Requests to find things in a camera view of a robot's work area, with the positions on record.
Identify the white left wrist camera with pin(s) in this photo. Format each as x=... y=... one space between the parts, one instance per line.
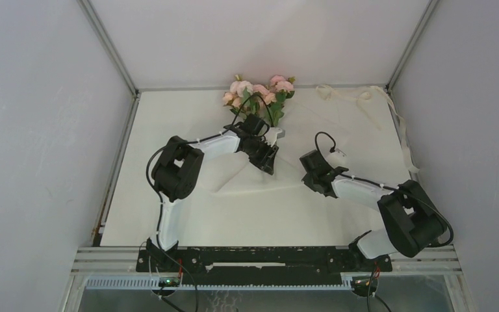
x=273 y=135

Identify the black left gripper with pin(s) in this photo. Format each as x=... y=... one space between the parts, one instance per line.
x=265 y=162

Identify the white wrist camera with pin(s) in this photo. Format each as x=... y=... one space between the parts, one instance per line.
x=337 y=158
x=273 y=135

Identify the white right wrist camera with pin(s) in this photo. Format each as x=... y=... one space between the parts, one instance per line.
x=337 y=158

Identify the black mounting rail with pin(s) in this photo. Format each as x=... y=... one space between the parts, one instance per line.
x=245 y=277

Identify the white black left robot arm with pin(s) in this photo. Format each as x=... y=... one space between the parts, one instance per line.
x=173 y=170

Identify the pink fake flower bouquet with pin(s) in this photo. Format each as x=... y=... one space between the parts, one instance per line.
x=267 y=100

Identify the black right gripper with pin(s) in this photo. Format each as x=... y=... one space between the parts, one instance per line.
x=308 y=181

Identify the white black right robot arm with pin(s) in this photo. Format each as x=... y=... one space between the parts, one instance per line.
x=411 y=222

